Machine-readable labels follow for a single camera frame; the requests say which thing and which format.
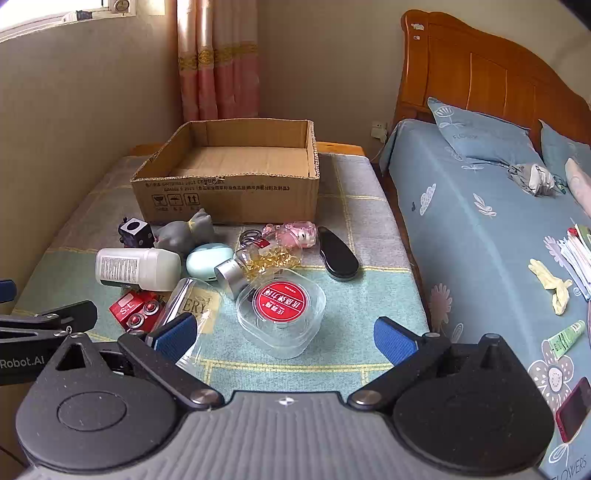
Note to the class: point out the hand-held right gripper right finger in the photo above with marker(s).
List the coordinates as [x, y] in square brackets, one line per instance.
[392, 337]

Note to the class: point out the window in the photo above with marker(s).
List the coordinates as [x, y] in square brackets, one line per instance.
[46, 9]

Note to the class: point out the glass bottle of yellow capsules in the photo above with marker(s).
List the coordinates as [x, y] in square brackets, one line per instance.
[268, 264]

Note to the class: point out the green tube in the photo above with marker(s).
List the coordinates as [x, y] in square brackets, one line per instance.
[563, 341]

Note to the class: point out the crumpled grey cloth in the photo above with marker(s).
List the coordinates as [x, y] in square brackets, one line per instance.
[531, 179]

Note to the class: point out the grey animal figurine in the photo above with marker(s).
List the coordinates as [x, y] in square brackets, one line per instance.
[178, 235]

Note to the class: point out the white plastic bottle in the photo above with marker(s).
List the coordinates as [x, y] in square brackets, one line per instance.
[136, 270]

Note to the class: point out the brown cardboard box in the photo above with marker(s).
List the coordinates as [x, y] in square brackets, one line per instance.
[231, 198]

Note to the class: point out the pink patterned curtain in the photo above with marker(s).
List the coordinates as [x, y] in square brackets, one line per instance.
[217, 60]

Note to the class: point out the white wall socket with charger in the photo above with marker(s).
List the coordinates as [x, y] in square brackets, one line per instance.
[379, 129]

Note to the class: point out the stack of papers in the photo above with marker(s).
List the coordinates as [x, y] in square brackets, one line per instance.
[577, 258]

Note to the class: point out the small red box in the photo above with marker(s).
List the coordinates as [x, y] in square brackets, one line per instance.
[131, 310]

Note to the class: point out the yellow rubber glove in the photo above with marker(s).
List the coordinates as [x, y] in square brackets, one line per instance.
[551, 282]

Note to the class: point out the wooden table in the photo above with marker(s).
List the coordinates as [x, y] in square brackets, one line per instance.
[341, 148]

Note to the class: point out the blue floral pillow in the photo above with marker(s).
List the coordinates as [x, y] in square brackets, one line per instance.
[485, 136]
[565, 150]

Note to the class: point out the blue floral bed sheet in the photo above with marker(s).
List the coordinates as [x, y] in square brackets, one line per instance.
[461, 240]

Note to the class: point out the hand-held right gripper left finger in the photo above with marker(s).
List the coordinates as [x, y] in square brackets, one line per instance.
[175, 336]

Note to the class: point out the small round clock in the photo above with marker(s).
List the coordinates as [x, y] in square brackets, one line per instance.
[122, 5]

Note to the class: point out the mint green earbuds case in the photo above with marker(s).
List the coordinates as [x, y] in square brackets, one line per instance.
[207, 262]

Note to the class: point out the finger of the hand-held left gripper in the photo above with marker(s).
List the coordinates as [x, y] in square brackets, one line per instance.
[7, 291]
[55, 318]

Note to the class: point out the black dice cube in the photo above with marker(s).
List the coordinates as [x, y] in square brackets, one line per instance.
[134, 230]

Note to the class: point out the red smartphone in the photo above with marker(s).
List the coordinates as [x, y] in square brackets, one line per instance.
[575, 408]

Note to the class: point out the pale pink cushion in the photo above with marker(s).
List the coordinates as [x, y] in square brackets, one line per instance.
[581, 180]

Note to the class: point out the wooden bed headboard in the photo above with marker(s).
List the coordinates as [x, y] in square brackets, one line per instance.
[485, 74]

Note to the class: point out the clear container with red lid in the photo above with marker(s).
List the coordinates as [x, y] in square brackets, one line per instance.
[281, 302]

